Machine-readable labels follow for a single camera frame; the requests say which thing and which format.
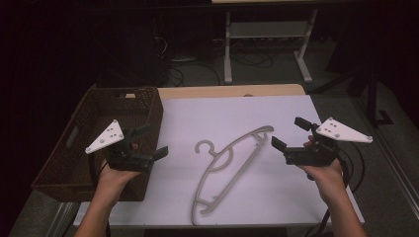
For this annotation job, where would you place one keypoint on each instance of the person's left hand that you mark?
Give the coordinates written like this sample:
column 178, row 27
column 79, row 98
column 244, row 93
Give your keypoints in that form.
column 113, row 182

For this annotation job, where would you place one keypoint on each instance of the white table sheet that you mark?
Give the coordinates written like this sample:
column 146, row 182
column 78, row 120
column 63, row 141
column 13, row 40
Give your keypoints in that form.
column 263, row 197

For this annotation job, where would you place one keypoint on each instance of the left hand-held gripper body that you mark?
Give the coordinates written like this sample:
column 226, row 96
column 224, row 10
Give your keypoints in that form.
column 126, row 159

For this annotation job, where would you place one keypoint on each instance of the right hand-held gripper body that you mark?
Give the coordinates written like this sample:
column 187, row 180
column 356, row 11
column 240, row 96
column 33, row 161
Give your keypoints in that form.
column 321, row 154

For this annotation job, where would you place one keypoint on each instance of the person's right hand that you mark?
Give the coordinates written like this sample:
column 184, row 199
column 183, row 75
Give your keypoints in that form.
column 329, row 181

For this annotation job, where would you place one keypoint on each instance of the beige plastic clothes hanger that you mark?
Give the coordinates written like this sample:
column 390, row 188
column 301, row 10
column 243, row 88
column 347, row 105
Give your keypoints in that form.
column 227, row 154

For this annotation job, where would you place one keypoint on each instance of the black metal stand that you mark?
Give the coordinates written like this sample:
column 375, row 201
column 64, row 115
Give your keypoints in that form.
column 372, row 98

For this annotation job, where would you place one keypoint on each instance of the white metal desk frame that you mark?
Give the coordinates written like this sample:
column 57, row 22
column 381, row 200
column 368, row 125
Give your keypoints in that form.
column 263, row 29

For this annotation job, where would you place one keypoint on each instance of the brown wicker basket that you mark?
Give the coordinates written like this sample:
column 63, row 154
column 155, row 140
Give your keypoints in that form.
column 82, row 164

